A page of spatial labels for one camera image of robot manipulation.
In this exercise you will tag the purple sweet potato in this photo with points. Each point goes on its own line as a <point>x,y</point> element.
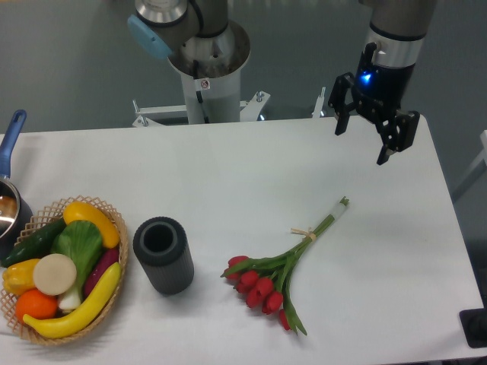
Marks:
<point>105,261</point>

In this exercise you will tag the short yellow squash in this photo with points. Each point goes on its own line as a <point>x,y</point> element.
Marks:
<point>83,211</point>

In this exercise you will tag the green lettuce bok choy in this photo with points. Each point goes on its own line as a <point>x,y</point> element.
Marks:
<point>81,241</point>

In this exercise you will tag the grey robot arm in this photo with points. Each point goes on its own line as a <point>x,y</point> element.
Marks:
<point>399,27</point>

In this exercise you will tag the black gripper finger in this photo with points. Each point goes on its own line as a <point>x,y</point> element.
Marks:
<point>337,101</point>
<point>397,133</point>

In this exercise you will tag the green cucumber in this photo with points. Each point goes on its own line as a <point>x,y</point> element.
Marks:
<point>36,245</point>

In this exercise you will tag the white frame at right edge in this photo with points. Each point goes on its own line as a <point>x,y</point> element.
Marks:
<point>472,173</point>

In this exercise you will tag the orange fruit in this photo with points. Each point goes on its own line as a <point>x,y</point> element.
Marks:
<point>36,304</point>

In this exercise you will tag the red tulip bouquet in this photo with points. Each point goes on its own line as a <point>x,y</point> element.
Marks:
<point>266,282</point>

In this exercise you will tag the blue handled saucepan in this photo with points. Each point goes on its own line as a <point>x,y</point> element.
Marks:
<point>15,212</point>

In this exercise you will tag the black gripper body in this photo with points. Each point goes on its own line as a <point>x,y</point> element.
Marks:
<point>378,90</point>

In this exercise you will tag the yellow bell pepper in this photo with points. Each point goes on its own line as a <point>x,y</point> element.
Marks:
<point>18,278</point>

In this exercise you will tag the black device at table edge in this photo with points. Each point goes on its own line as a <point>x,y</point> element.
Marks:
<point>474,327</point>

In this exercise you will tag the beige round disc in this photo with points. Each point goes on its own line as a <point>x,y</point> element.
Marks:
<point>54,274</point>

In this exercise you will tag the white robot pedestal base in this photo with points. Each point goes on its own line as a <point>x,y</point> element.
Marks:
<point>210,70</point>

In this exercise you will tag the dark grey ribbed vase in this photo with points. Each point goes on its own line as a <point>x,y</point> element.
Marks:
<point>160,244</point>

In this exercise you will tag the long yellow squash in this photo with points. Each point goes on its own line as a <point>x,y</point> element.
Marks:
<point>85,314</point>

